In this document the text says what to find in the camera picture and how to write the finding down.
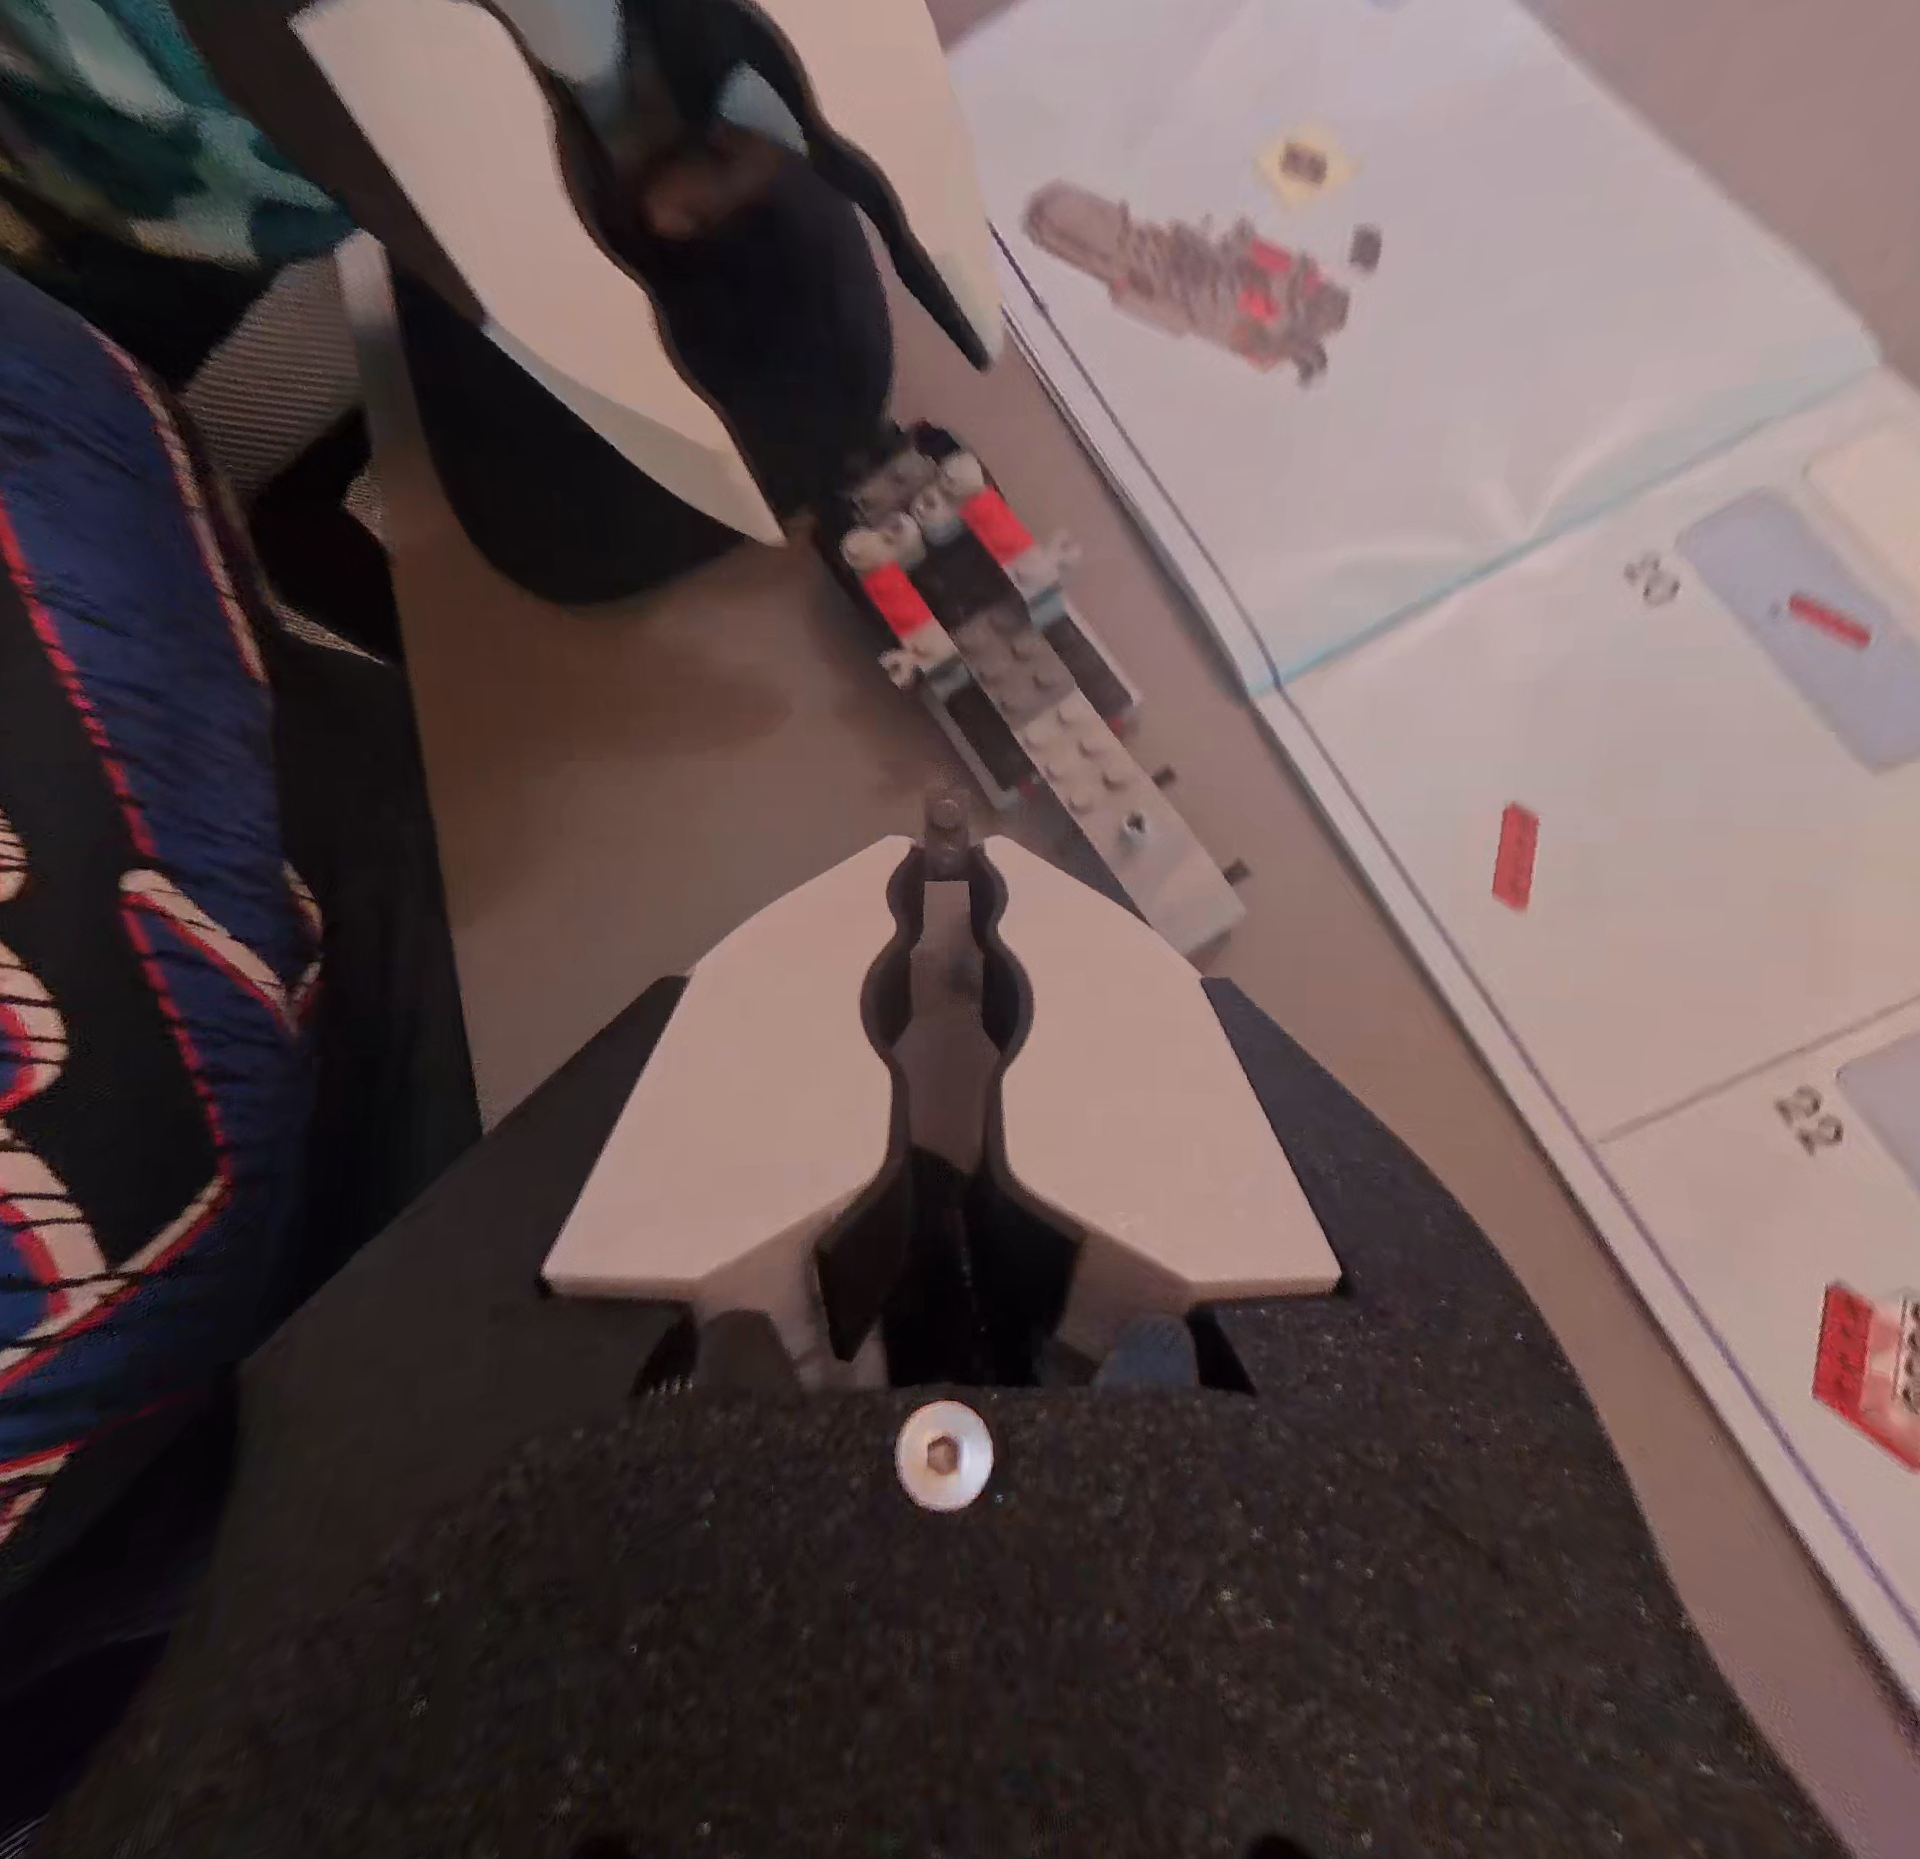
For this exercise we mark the grey red toy brick model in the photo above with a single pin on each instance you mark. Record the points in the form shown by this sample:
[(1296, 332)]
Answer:
[(1035, 674)]

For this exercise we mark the grey ribbed cloth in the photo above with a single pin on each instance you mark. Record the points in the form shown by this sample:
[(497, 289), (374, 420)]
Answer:
[(278, 376)]

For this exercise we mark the person's blue red printed shirt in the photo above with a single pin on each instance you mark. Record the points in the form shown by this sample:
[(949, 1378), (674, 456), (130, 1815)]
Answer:
[(136, 615)]

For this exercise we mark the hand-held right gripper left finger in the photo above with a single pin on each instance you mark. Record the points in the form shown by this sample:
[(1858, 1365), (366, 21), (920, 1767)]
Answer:
[(720, 1126)]

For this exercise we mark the small grey toy brick piece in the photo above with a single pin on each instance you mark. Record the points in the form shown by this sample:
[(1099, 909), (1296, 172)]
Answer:
[(948, 822)]

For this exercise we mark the teal patterned cloth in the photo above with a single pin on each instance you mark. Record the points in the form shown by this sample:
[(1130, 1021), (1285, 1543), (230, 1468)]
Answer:
[(119, 106)]

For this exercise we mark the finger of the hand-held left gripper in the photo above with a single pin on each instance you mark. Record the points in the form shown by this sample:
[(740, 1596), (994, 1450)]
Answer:
[(481, 210), (886, 73)]

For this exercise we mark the grey desk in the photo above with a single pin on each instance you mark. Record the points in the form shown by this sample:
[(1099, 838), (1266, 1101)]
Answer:
[(631, 779)]

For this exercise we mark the toy brick instruction booklet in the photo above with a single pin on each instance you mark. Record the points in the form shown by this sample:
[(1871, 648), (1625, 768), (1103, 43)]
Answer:
[(1501, 434)]

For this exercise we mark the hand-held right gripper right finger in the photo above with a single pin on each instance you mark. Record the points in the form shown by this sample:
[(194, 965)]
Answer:
[(1155, 1110)]

